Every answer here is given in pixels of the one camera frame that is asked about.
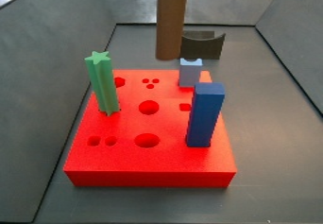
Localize green star peg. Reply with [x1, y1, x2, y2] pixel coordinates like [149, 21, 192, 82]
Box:
[84, 51, 120, 115]

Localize grey-blue notched peg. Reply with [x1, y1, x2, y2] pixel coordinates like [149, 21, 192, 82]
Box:
[178, 58, 201, 87]

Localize black curved fixture stand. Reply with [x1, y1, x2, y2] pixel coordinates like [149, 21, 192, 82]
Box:
[178, 30, 225, 60]

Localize dark blue square peg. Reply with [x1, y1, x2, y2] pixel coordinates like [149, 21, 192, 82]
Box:
[185, 82, 225, 147]

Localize red foam hole board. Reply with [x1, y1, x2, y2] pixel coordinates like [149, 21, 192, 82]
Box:
[62, 70, 237, 187]

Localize brown oval cylinder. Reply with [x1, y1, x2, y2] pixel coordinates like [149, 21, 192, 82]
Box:
[154, 0, 186, 60]

